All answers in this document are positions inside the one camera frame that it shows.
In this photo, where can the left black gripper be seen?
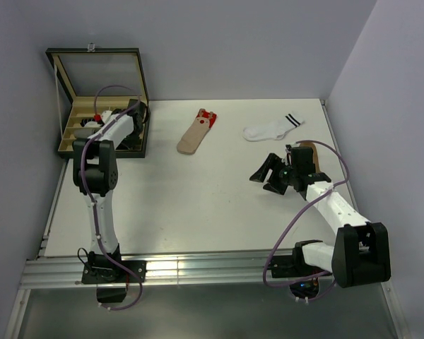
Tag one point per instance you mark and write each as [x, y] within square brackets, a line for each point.
[132, 144]

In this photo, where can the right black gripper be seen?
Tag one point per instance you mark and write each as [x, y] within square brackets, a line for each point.
[272, 162]

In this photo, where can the beige reindeer sock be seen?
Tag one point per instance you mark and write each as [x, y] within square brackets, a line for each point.
[194, 135]

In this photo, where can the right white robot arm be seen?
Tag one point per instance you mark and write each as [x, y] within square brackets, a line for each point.
[360, 254]

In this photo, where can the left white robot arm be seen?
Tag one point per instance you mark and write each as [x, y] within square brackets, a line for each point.
[95, 173]

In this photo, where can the brown sock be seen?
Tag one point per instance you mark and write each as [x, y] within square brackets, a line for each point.
[315, 157]

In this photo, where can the white striped sock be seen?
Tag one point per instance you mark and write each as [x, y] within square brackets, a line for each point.
[273, 130]

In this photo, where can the black white rolled sock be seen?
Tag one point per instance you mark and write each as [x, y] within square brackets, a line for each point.
[89, 123]

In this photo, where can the black compartment storage box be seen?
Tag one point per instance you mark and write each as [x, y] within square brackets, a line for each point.
[96, 79]

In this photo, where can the grey rolled sock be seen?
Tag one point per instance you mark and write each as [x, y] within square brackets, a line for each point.
[82, 133]

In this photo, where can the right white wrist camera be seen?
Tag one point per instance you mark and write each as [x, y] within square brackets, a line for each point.
[288, 149]

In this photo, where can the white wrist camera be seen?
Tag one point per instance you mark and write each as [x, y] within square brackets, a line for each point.
[102, 118]
[288, 149]

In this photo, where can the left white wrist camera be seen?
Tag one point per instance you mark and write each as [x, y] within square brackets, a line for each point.
[102, 118]

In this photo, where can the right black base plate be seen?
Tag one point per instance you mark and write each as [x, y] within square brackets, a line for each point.
[287, 266]

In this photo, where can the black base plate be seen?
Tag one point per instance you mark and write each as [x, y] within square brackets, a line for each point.
[287, 266]
[112, 281]

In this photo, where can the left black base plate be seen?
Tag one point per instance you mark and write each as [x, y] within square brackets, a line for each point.
[112, 281]

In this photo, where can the aluminium mounting rail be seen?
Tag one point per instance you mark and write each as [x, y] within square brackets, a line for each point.
[161, 269]

